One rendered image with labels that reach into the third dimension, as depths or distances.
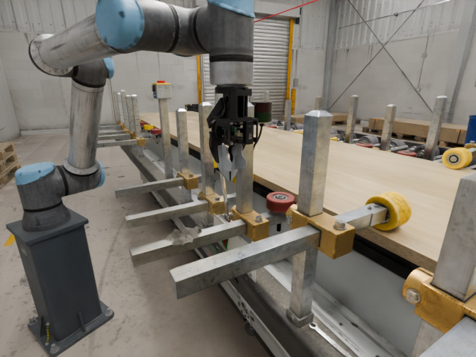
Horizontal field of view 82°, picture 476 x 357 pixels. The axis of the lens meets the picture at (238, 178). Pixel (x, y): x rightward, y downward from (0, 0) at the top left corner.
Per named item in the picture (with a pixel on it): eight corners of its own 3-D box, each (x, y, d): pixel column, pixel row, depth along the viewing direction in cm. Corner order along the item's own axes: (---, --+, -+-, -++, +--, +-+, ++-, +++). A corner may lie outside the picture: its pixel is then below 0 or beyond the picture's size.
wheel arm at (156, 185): (116, 200, 103) (115, 189, 101) (115, 197, 105) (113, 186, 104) (219, 180, 123) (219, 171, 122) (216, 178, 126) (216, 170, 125)
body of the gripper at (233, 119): (227, 149, 55) (227, 87, 51) (210, 142, 62) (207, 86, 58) (258, 146, 59) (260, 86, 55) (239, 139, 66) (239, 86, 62)
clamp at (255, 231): (253, 242, 71) (253, 225, 69) (229, 221, 82) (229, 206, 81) (270, 236, 74) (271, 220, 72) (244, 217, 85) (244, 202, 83)
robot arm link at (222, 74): (202, 64, 57) (241, 65, 62) (202, 88, 59) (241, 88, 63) (221, 60, 50) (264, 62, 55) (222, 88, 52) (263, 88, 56)
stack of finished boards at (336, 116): (354, 119, 912) (355, 114, 907) (295, 123, 814) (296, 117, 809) (337, 117, 978) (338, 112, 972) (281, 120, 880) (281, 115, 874)
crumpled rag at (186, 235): (171, 248, 61) (171, 239, 60) (163, 235, 67) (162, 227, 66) (207, 238, 65) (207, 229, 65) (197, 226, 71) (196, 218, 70)
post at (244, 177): (241, 268, 82) (242, 103, 66) (235, 262, 84) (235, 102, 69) (251, 265, 83) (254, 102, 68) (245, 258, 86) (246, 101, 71)
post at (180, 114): (185, 217, 124) (178, 109, 109) (183, 214, 127) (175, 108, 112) (192, 215, 126) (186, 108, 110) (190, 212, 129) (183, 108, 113)
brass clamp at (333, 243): (331, 261, 47) (334, 235, 45) (281, 227, 58) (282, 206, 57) (354, 251, 50) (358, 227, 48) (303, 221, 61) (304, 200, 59)
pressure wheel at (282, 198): (276, 240, 77) (278, 202, 73) (260, 228, 83) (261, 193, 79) (297, 232, 80) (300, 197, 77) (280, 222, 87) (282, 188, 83)
